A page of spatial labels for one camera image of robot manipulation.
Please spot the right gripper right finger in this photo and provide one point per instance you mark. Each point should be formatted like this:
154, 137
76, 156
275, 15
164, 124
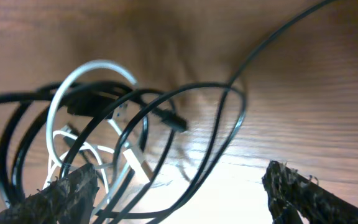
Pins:
292, 196

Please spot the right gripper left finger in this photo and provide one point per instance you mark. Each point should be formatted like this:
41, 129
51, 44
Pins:
67, 200

